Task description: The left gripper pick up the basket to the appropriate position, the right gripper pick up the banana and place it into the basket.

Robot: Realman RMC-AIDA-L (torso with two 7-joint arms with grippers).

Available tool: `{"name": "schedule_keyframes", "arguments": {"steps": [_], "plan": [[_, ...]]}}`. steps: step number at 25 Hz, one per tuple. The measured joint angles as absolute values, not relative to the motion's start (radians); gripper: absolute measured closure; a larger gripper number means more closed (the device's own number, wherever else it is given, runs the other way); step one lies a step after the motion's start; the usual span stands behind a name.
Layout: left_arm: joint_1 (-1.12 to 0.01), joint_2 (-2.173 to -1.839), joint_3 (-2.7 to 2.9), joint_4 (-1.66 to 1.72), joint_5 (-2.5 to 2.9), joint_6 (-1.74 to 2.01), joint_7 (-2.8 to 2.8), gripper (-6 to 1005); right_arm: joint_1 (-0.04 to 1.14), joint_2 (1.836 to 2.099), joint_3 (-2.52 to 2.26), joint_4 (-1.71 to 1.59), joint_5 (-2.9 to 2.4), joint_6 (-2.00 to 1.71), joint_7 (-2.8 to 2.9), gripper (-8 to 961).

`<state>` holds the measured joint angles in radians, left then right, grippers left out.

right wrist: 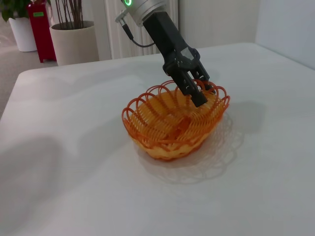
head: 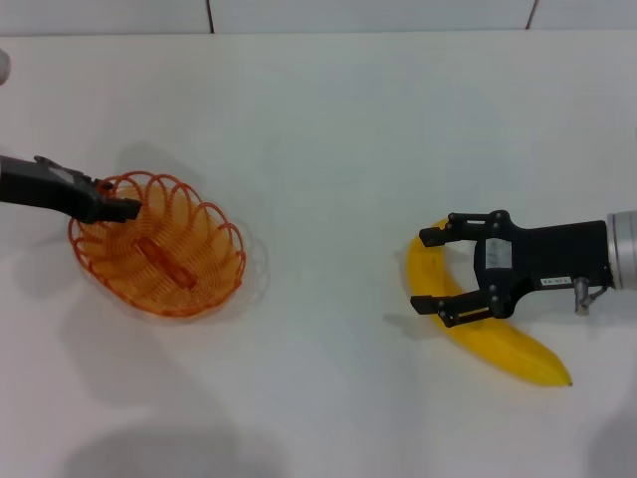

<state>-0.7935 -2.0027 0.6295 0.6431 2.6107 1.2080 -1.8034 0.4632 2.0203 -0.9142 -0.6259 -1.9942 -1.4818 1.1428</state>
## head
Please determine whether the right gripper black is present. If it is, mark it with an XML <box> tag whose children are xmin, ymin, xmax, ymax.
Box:
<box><xmin>409</xmin><ymin>211</ymin><xmax>611</xmax><ymax>329</ymax></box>

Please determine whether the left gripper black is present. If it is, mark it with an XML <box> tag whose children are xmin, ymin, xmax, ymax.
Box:
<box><xmin>0</xmin><ymin>154</ymin><xmax>143</xmax><ymax>224</ymax></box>

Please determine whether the orange wire basket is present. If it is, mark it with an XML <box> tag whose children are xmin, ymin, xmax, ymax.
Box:
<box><xmin>68</xmin><ymin>171</ymin><xmax>248</xmax><ymax>320</ymax></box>

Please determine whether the yellow banana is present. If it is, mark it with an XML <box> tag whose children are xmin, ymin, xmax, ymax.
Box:
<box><xmin>405</xmin><ymin>217</ymin><xmax>573</xmax><ymax>388</ymax></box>

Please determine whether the right gripper metal connector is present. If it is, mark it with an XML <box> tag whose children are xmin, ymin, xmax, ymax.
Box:
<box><xmin>571</xmin><ymin>277</ymin><xmax>606</xmax><ymax>316</ymax></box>

